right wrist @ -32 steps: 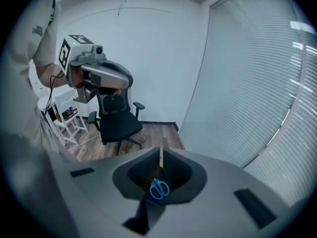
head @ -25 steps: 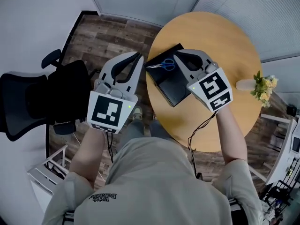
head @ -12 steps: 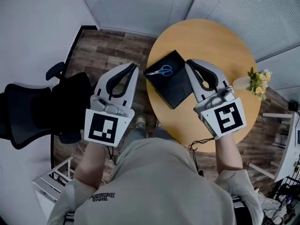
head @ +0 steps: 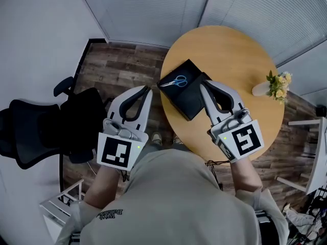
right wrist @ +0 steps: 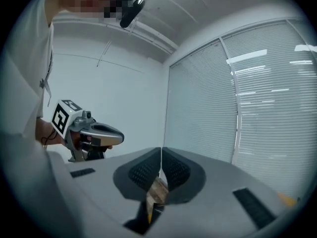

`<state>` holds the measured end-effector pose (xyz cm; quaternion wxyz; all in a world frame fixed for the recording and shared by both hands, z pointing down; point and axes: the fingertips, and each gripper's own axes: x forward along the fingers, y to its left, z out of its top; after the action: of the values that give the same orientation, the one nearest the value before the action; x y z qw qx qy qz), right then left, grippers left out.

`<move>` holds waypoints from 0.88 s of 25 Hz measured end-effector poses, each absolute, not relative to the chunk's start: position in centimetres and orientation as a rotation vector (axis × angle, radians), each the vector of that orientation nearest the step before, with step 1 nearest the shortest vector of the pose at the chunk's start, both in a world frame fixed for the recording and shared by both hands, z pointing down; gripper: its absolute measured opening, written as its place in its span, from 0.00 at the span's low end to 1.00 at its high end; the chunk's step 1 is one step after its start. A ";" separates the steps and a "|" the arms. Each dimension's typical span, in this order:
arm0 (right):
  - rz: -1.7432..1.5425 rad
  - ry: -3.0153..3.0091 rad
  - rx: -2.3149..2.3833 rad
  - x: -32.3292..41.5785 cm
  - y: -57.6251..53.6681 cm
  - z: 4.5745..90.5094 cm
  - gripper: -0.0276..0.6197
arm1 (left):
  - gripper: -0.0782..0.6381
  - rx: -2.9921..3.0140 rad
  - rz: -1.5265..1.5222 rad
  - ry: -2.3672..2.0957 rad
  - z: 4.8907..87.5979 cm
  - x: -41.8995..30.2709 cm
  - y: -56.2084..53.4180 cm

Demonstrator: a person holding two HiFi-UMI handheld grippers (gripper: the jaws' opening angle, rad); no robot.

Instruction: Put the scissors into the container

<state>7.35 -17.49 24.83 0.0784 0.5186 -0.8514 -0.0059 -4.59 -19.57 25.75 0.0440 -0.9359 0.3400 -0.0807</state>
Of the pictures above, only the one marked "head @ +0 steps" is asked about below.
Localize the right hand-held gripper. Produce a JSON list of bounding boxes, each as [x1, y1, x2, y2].
[[200, 80, 265, 164]]

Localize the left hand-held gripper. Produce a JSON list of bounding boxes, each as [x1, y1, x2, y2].
[[96, 85, 153, 172]]

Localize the black box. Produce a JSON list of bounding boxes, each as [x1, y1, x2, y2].
[[157, 58, 213, 121]]

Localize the blue-handled scissors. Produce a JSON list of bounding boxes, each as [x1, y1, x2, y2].
[[160, 75, 188, 88]]

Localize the person's right forearm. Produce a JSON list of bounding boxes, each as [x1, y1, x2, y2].
[[229, 157, 263, 195]]

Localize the person's left forearm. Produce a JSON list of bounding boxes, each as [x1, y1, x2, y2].
[[83, 166, 121, 209]]

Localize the person's left shoe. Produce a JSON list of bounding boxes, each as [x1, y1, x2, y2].
[[151, 132, 163, 146]]

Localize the white vase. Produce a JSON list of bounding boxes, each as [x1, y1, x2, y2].
[[251, 82, 271, 97]]

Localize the grey trousers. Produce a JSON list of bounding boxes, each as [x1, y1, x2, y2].
[[142, 143, 191, 155]]

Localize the yellow flower bouquet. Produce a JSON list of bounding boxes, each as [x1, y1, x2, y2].
[[266, 70, 293, 105]]

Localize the black office chair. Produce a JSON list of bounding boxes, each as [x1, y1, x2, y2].
[[0, 76, 114, 170]]

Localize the beige t-shirt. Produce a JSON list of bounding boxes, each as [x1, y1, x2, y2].
[[55, 149, 289, 245]]

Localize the white desk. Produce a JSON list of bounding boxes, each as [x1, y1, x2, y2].
[[275, 117, 327, 195]]

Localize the white wooden rack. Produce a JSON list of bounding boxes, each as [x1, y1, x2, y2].
[[39, 179, 86, 227]]

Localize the white cabinet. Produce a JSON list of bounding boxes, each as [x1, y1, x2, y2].
[[42, 213, 65, 242]]

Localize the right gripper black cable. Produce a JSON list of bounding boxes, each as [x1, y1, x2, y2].
[[205, 159, 230, 191]]

